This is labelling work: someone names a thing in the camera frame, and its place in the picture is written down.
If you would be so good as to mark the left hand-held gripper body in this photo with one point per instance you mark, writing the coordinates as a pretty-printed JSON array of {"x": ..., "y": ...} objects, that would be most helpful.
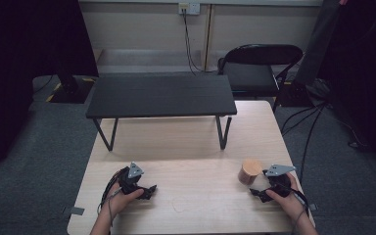
[{"x": 129, "y": 182}]

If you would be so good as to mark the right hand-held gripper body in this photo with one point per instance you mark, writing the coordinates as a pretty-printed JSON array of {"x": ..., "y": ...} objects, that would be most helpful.
[{"x": 279, "y": 182}]

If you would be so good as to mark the wooden cylinder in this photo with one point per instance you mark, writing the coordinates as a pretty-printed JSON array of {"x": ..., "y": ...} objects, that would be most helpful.
[{"x": 249, "y": 173}]

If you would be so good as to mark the person's left hand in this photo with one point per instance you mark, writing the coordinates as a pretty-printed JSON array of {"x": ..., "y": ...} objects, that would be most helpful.
[{"x": 120, "y": 200}]

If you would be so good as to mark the person's right hand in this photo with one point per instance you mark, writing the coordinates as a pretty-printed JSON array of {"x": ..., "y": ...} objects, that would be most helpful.
[{"x": 287, "y": 202}]

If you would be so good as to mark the grey tape piece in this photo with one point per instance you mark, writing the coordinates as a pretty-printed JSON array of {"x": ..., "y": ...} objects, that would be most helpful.
[
  {"x": 75, "y": 211},
  {"x": 312, "y": 207}
]

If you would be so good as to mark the black low shelf table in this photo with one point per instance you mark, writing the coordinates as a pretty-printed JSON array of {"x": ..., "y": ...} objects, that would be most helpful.
[{"x": 161, "y": 94}]

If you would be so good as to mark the black stand base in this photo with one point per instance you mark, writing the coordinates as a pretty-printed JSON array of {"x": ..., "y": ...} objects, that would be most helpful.
[{"x": 71, "y": 91}]

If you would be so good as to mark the black folding chair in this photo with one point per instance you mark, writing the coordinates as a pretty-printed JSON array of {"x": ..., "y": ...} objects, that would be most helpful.
[{"x": 258, "y": 73}]

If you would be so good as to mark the black curtain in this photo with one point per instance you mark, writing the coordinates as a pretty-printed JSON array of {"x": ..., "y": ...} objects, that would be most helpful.
[
  {"x": 19, "y": 65},
  {"x": 365, "y": 81}
]

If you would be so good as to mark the dark leaning panel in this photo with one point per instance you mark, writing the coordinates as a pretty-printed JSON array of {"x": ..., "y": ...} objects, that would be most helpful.
[{"x": 318, "y": 42}]

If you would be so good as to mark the white wall socket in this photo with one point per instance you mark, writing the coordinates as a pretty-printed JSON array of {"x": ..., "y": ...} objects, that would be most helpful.
[{"x": 189, "y": 8}]

